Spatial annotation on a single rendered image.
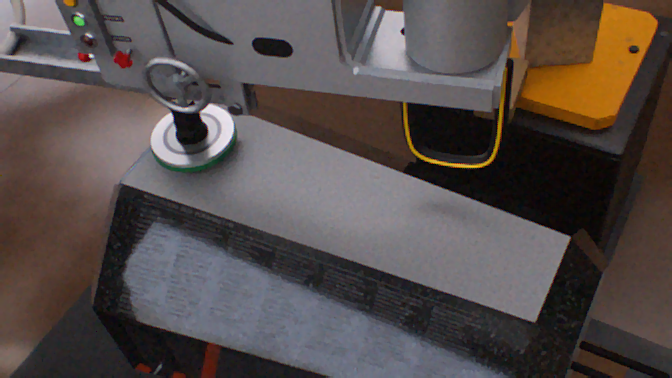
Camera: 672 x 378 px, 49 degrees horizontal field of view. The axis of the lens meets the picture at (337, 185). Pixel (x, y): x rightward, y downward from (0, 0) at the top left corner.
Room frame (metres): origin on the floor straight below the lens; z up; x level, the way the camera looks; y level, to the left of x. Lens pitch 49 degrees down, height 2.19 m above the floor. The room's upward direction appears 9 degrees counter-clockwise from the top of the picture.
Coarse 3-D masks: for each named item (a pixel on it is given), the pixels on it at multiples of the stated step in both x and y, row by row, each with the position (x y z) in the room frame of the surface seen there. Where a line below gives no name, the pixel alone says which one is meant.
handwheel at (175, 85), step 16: (144, 64) 1.19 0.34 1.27; (160, 64) 1.17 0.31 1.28; (176, 64) 1.16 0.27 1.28; (144, 80) 1.19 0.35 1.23; (160, 80) 1.18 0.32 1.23; (176, 80) 1.17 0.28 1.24; (192, 80) 1.15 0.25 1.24; (160, 96) 1.19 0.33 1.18; (176, 96) 1.16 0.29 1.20; (208, 96) 1.14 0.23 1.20; (192, 112) 1.16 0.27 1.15
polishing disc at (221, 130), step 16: (208, 112) 1.43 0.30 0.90; (224, 112) 1.42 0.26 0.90; (160, 128) 1.40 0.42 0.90; (208, 128) 1.37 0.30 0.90; (224, 128) 1.36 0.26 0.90; (160, 144) 1.34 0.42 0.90; (176, 144) 1.33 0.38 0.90; (208, 144) 1.31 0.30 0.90; (224, 144) 1.31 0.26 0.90; (160, 160) 1.29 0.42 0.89; (176, 160) 1.28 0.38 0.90; (192, 160) 1.27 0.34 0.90; (208, 160) 1.27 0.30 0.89
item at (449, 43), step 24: (408, 0) 1.08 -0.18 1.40; (432, 0) 1.03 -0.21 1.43; (456, 0) 1.01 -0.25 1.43; (480, 0) 1.01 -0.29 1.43; (504, 0) 1.04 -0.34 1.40; (408, 24) 1.08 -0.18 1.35; (432, 24) 1.03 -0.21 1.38; (456, 24) 1.01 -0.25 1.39; (480, 24) 1.01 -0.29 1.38; (504, 24) 1.05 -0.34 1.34; (408, 48) 1.09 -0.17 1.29; (432, 48) 1.03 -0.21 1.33; (456, 48) 1.01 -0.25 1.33; (480, 48) 1.01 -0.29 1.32; (456, 72) 1.01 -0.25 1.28
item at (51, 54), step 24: (24, 48) 1.55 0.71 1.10; (48, 48) 1.54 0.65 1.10; (72, 48) 1.52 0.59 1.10; (24, 72) 1.45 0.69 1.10; (48, 72) 1.42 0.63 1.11; (72, 72) 1.39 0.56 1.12; (96, 72) 1.37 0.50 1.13; (168, 96) 1.30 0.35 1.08; (192, 96) 1.28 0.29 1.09; (216, 96) 1.25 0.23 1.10
